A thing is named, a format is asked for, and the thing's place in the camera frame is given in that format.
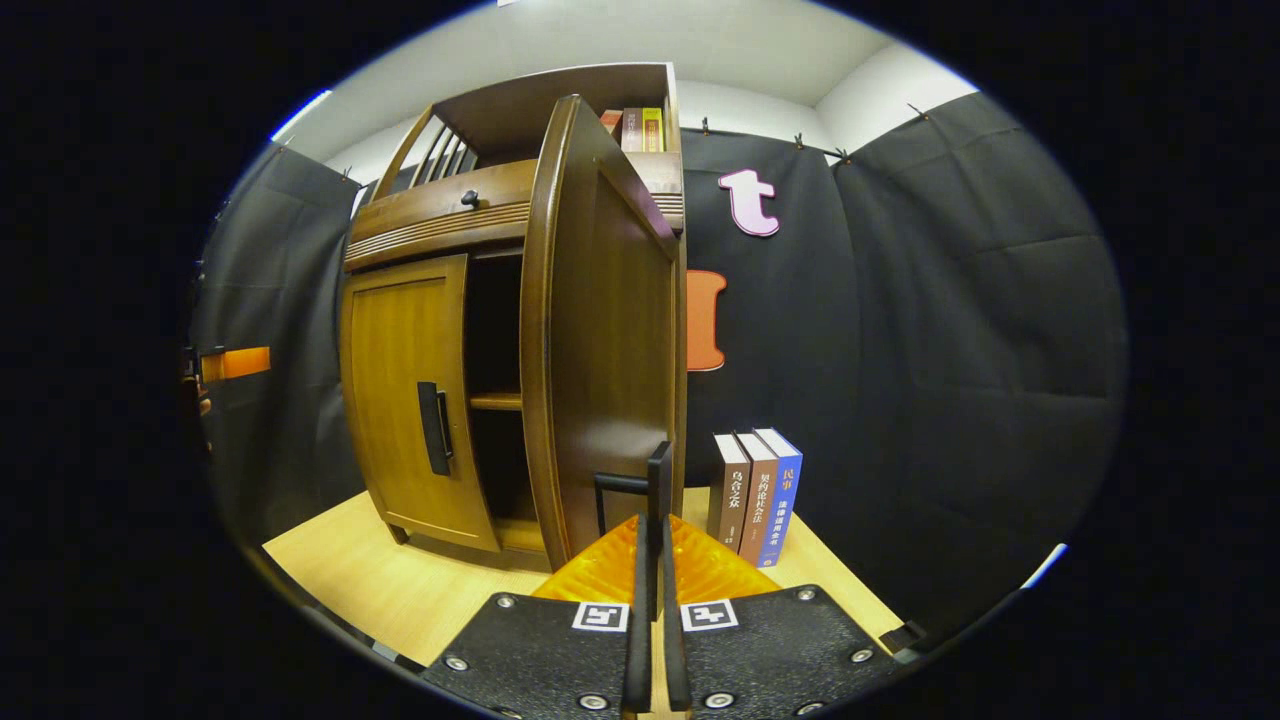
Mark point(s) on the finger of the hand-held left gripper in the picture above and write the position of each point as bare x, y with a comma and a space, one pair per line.
238, 363

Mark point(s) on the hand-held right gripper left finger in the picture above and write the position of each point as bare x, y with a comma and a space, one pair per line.
637, 660

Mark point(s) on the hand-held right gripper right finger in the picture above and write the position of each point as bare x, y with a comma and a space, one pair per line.
676, 670

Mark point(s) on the wooden shoe cabinet door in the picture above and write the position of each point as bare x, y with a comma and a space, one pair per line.
610, 350
400, 400

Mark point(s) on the wooden double-door shoe cabinet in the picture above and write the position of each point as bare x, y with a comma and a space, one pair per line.
430, 215

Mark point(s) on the dark brown standing book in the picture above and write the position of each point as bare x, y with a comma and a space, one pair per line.
728, 495

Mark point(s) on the blue standing book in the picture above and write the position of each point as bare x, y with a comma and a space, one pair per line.
783, 500

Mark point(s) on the wooden inner shelf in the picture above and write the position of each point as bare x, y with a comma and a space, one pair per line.
497, 401

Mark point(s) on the black drawer knob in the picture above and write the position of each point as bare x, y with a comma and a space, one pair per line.
470, 198

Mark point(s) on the black backdrop cloth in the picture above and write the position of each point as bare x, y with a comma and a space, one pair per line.
950, 350

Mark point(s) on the light brown book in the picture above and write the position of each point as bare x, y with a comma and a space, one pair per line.
611, 122

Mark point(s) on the yellow book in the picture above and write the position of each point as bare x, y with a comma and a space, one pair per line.
652, 130

